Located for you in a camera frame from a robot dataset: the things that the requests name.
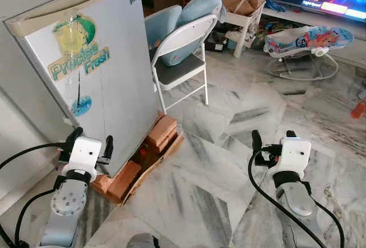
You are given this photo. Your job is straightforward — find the red brick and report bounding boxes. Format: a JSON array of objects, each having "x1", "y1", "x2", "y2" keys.
[
  {"x1": 150, "y1": 135, "x2": 180, "y2": 156},
  {"x1": 91, "y1": 159, "x2": 143, "y2": 203},
  {"x1": 146, "y1": 114, "x2": 178, "y2": 141}
]

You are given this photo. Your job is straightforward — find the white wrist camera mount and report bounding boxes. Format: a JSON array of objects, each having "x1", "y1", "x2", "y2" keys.
[
  {"x1": 269, "y1": 138, "x2": 312, "y2": 174},
  {"x1": 60, "y1": 137, "x2": 102, "y2": 174}
]

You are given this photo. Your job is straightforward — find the orange red bottle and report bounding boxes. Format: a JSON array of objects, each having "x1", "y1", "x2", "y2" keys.
[{"x1": 351, "y1": 100, "x2": 366, "y2": 121}]

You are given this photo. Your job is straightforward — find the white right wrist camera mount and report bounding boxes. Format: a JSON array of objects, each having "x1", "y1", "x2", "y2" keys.
[{"x1": 269, "y1": 138, "x2": 312, "y2": 174}]

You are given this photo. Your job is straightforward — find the white mini fridge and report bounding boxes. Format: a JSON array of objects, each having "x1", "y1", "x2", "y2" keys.
[{"x1": 0, "y1": 0, "x2": 162, "y2": 203}]

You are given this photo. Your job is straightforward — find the colourful baby bouncer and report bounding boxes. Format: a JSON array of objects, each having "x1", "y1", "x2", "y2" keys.
[{"x1": 264, "y1": 25, "x2": 355, "y2": 82}]

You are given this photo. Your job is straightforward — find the white side table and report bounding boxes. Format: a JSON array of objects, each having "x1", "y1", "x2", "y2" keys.
[{"x1": 220, "y1": 0, "x2": 267, "y2": 59}]

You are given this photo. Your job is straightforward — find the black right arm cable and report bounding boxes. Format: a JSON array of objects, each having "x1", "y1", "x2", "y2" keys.
[
  {"x1": 247, "y1": 150, "x2": 313, "y2": 248},
  {"x1": 309, "y1": 198, "x2": 346, "y2": 248}
]

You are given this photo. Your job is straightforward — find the white folding chair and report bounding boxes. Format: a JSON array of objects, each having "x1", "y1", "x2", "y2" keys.
[{"x1": 150, "y1": 14, "x2": 221, "y2": 115}]

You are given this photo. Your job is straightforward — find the grey robot knee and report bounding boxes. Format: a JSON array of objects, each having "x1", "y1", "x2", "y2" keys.
[{"x1": 126, "y1": 233, "x2": 164, "y2": 248}]

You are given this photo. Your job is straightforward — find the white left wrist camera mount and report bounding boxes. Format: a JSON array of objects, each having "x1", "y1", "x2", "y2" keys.
[{"x1": 60, "y1": 137, "x2": 102, "y2": 174}]

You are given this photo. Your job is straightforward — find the light blue baby seat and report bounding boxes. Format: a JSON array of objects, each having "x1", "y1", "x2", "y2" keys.
[{"x1": 144, "y1": 0, "x2": 224, "y2": 67}]

